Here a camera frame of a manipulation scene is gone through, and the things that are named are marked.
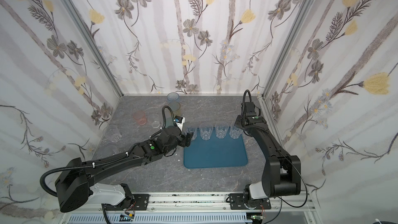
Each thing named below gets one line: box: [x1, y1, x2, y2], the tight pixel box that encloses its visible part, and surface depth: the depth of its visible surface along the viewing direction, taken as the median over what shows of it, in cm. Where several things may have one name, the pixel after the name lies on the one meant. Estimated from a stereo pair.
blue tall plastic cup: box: [166, 92, 180, 103], surface depth 108 cm
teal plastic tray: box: [183, 127, 249, 169], surface depth 94 cm
